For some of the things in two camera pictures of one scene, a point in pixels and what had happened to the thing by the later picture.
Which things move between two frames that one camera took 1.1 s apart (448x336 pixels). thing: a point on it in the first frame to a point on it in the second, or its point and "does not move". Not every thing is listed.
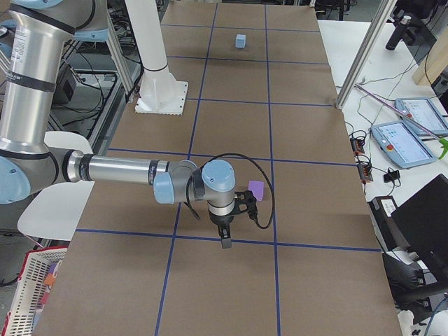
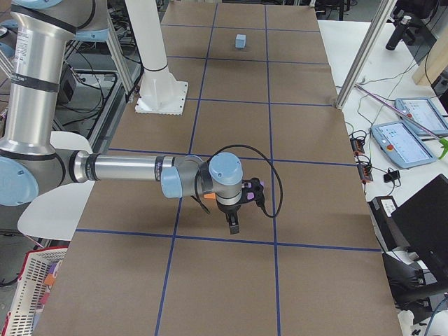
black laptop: [423, 220] does not move
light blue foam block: [241, 40] does not move
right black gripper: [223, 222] to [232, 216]
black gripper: [246, 201] to [253, 190]
